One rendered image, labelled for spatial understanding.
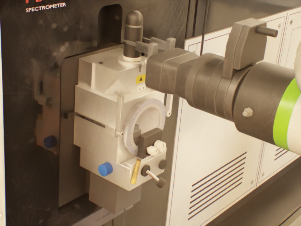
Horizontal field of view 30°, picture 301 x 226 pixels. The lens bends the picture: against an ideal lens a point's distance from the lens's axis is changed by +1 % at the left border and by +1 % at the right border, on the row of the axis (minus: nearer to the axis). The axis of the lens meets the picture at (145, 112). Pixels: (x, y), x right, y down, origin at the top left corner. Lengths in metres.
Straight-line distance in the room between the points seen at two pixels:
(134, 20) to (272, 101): 0.24
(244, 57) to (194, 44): 0.36
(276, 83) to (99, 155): 0.30
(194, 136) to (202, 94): 0.43
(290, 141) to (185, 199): 0.57
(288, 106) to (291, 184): 1.07
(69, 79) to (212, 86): 0.23
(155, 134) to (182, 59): 0.13
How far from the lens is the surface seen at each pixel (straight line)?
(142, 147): 0.80
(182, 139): 1.08
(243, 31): 0.66
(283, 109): 0.63
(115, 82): 0.77
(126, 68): 0.78
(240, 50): 0.66
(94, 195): 0.89
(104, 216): 0.97
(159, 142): 0.81
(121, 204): 0.88
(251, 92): 0.65
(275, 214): 1.54
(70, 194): 0.90
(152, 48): 0.74
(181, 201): 1.17
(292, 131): 0.63
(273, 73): 0.66
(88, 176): 0.90
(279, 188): 1.66
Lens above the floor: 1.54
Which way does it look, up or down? 23 degrees down
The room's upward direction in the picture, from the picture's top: 5 degrees clockwise
